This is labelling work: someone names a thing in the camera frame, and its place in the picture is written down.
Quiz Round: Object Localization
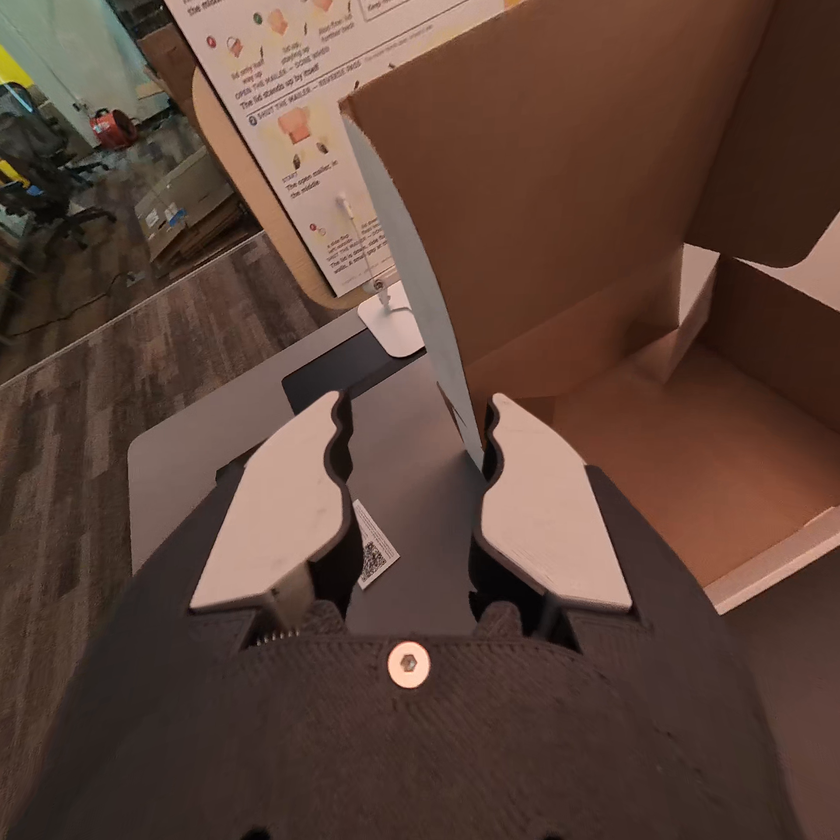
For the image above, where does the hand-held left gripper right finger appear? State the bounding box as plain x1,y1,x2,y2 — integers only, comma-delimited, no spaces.
471,392,635,613

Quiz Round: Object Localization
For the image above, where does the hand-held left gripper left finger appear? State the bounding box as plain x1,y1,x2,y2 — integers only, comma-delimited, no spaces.
189,390,358,632

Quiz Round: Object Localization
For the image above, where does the brown cardboard box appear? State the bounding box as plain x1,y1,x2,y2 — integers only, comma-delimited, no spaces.
338,0,840,616

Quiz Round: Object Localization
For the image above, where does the white paper label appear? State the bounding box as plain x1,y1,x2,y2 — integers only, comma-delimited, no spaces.
351,499,401,592

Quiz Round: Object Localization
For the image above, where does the white poster stand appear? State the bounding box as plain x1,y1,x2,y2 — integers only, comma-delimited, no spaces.
335,190,429,359

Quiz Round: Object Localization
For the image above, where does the stack of flattened cardboard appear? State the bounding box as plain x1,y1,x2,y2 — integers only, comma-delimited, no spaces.
134,147,263,281

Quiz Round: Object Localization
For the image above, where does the beige rounded board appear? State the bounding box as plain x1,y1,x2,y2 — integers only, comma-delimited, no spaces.
192,66,361,311

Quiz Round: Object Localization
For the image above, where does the white instruction poster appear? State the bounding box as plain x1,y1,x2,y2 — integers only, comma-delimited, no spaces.
163,0,475,298

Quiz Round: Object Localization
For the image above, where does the black office chair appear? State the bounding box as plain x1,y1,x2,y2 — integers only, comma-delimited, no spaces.
0,112,118,253

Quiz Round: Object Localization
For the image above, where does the red floor fan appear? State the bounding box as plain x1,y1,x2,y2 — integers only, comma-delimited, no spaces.
88,108,140,151

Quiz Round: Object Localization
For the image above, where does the small brown cardboard carton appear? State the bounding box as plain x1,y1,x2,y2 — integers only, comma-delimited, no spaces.
134,26,198,106

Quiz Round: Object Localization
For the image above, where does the yellow object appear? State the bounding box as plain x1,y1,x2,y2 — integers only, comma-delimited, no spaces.
0,45,34,186

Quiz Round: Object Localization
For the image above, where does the black floor cable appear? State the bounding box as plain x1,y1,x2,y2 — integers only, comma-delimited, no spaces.
0,268,156,340

